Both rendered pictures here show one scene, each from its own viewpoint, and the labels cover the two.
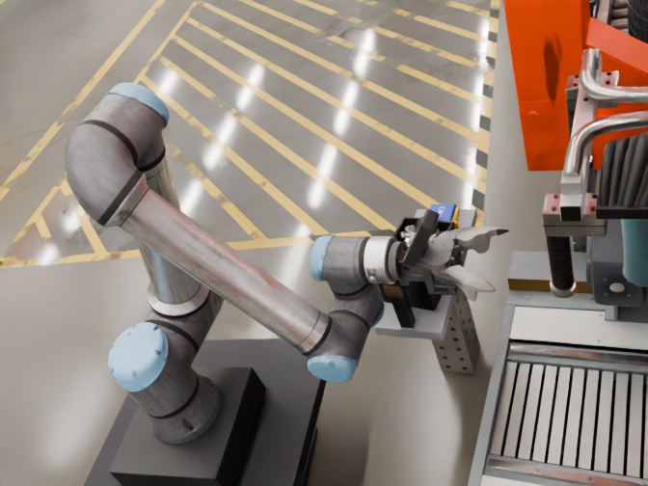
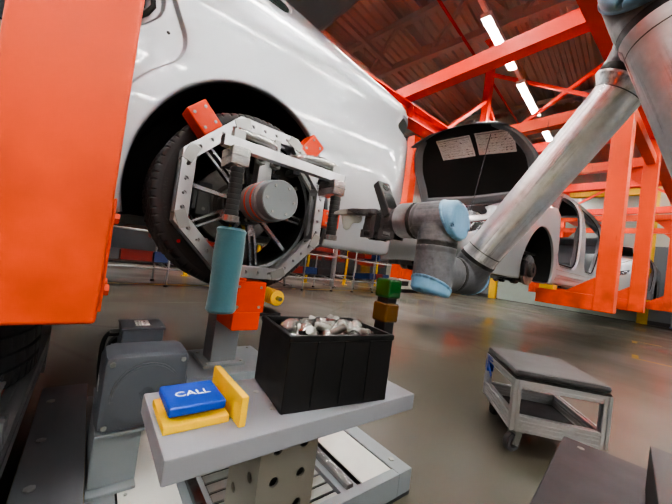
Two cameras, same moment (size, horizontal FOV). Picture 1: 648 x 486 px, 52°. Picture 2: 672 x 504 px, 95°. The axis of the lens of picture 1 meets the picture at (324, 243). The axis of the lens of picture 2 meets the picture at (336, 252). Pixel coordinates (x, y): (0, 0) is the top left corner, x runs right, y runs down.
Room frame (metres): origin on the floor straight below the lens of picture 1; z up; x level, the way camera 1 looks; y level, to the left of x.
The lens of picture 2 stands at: (1.73, -0.05, 0.68)
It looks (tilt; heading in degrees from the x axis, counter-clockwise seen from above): 1 degrees up; 196
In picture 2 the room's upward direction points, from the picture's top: 8 degrees clockwise
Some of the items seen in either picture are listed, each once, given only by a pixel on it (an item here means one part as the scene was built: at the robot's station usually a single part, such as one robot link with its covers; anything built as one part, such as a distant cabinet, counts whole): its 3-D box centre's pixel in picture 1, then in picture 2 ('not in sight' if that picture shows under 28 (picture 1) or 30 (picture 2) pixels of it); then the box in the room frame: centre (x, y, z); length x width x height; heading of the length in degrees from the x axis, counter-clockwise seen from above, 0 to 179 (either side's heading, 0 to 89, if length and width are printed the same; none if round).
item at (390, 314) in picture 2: (394, 285); (385, 311); (1.07, -0.11, 0.59); 0.04 x 0.04 x 0.04; 54
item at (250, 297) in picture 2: not in sight; (239, 301); (0.72, -0.67, 0.48); 0.16 x 0.12 x 0.17; 54
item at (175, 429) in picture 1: (177, 399); not in sight; (1.15, 0.49, 0.45); 0.19 x 0.19 x 0.10
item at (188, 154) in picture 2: not in sight; (257, 203); (0.74, -0.64, 0.85); 0.54 x 0.07 x 0.54; 144
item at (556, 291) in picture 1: (559, 257); (333, 217); (0.74, -0.35, 0.83); 0.04 x 0.04 x 0.16
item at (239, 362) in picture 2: not in sight; (221, 335); (0.64, -0.78, 0.32); 0.40 x 0.30 x 0.28; 144
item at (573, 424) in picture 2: not in sight; (535, 399); (0.08, 0.53, 0.17); 0.43 x 0.36 x 0.34; 4
